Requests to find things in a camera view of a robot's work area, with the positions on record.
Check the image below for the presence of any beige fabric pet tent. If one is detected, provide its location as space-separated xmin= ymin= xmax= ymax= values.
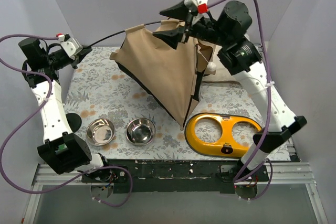
xmin=110 ymin=25 xmax=213 ymax=126

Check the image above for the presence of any black tent pole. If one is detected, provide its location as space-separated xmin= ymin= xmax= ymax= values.
xmin=180 ymin=44 xmax=201 ymax=131
xmin=83 ymin=20 xmax=161 ymax=49

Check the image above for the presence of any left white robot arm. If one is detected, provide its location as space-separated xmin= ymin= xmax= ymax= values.
xmin=18 ymin=34 xmax=112 ymax=182

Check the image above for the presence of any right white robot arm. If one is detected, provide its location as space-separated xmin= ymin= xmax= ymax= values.
xmin=154 ymin=1 xmax=307 ymax=181

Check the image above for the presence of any cream fluffy pillow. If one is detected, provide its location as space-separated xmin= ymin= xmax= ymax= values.
xmin=203 ymin=44 xmax=236 ymax=83

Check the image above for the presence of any floral table mat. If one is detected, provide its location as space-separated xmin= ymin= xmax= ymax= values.
xmin=64 ymin=47 xmax=265 ymax=160

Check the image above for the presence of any left steel bowl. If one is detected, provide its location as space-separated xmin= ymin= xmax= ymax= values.
xmin=86 ymin=118 xmax=115 ymax=146

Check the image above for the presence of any steel bowl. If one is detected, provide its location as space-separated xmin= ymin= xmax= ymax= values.
xmin=126 ymin=118 xmax=156 ymax=146
xmin=86 ymin=118 xmax=115 ymax=146

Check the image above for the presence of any right steel bowl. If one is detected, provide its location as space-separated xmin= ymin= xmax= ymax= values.
xmin=126 ymin=118 xmax=156 ymax=146

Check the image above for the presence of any yellow double bowl holder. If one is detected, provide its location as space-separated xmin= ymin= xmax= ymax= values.
xmin=184 ymin=113 xmax=261 ymax=158

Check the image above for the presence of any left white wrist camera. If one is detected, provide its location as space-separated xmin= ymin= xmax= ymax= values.
xmin=56 ymin=34 xmax=83 ymax=60

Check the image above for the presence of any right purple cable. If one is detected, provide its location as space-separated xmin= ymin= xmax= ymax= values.
xmin=207 ymin=0 xmax=274 ymax=201

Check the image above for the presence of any purple cable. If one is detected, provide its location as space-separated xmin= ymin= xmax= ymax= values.
xmin=0 ymin=34 xmax=133 ymax=208
xmin=207 ymin=0 xmax=274 ymax=201

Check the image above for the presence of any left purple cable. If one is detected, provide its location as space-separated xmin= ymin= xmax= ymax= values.
xmin=0 ymin=34 xmax=133 ymax=208

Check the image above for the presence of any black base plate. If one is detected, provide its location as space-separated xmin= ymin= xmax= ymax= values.
xmin=46 ymin=157 xmax=301 ymax=195

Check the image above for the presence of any aluminium frame rail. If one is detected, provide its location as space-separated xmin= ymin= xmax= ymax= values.
xmin=32 ymin=162 xmax=328 ymax=223

